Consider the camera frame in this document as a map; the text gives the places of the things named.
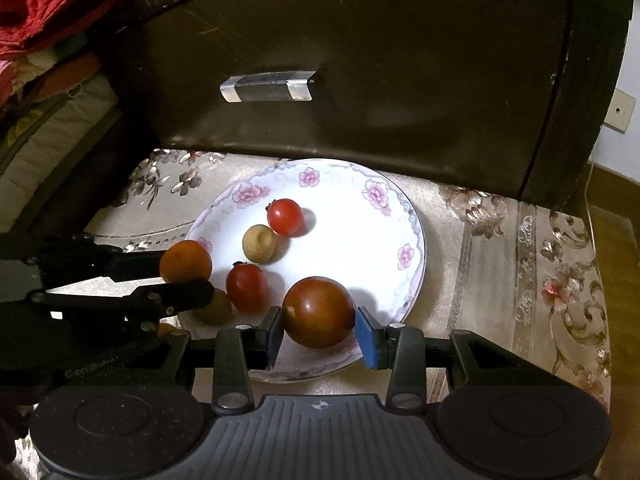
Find stack of folded blankets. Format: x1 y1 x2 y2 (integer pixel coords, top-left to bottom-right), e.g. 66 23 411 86
0 30 108 106

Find red cherry tomato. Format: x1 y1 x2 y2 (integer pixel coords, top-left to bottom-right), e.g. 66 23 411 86
265 198 304 237
225 261 270 312

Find dark wooden nightstand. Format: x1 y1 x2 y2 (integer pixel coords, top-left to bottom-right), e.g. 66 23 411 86
100 0 636 211

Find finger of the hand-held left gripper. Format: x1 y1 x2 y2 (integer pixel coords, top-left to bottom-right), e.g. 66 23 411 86
30 235 166 286
27 280 216 333

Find white cable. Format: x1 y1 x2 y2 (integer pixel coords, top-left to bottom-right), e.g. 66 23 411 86
586 159 601 231

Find orange mandarin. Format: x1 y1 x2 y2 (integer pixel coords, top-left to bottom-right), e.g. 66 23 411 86
159 240 213 285

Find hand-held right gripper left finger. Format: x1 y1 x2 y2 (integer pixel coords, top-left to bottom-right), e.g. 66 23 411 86
150 305 286 413

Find white floral plate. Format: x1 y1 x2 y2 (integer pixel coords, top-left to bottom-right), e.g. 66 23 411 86
184 158 427 383

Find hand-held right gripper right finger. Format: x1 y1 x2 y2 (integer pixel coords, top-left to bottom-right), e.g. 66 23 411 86
354 305 536 408

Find red towel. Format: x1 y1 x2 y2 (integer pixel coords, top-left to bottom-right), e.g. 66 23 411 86
0 0 146 56

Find beige wall outlet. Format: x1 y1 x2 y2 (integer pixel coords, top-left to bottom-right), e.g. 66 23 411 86
604 89 630 133

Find silver drawer handle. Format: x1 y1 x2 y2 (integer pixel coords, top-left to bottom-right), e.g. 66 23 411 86
220 71 317 104

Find large dark red tomato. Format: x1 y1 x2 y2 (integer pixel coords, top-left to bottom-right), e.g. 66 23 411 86
281 276 357 350

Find beige floral cloth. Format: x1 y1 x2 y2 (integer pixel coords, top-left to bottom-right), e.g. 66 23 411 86
15 147 613 480

